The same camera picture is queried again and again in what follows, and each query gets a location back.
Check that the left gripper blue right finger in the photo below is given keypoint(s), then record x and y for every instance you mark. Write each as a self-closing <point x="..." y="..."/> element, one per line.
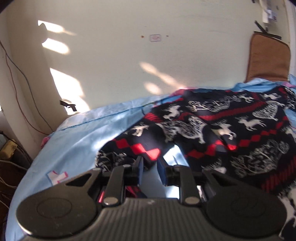
<point x="182" y="177"/>

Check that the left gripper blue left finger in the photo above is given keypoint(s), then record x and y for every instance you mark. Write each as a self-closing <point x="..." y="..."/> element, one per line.
<point x="120" y="178"/>

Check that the navy reindeer knit sweater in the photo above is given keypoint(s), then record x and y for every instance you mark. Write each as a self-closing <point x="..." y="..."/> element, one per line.
<point x="247" y="133"/>

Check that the yellow box on floor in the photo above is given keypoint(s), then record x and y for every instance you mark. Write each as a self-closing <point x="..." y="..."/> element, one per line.
<point x="8" y="150"/>

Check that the brown seat cushion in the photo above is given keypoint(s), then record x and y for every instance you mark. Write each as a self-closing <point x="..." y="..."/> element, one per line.
<point x="269" y="58"/>

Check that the white power strip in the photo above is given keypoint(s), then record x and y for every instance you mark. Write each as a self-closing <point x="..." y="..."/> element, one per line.
<point x="268" y="15"/>

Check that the small pink wall sticker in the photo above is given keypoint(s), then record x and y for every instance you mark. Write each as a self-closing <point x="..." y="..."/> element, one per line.
<point x="155" y="38"/>

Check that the black tape strips on wall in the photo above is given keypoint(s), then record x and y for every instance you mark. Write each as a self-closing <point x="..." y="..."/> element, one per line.
<point x="265" y="31"/>

